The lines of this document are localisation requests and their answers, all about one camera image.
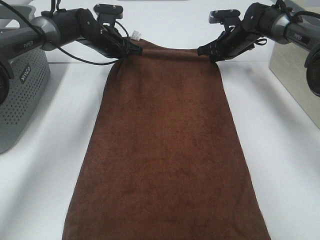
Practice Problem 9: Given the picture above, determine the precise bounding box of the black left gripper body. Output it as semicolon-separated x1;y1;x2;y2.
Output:
79;14;128;58

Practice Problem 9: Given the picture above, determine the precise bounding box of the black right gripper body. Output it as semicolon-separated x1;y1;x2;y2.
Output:
214;22;258;60

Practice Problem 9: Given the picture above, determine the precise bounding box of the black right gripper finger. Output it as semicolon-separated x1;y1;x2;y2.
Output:
209;48;226;63
197;42;217;57

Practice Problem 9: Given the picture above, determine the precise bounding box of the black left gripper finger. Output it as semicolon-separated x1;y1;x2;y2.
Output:
121;43;143;59
124;37;138;50

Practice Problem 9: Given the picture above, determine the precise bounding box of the brown towel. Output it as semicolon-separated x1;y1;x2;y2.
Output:
62;39;270;240

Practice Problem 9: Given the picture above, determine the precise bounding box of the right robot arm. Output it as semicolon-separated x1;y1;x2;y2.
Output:
197;0;320;96

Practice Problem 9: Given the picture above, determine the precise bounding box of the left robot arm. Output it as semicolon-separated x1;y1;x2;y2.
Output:
0;4;143;103

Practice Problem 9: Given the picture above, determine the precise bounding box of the beige storage box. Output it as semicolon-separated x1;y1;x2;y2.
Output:
269;0;320;128

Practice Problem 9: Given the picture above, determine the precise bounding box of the grey perforated plastic basket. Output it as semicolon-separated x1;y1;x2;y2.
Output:
0;5;50;153

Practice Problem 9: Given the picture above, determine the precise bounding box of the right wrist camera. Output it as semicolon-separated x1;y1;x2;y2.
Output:
208;9;241;27

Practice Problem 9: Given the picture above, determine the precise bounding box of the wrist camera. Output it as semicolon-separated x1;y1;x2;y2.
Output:
208;9;241;27
93;3;124;27

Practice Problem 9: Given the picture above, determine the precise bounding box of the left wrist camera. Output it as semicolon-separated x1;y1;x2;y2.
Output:
93;3;124;27

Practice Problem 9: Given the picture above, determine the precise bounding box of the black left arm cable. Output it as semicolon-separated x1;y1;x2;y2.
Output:
4;0;131;66

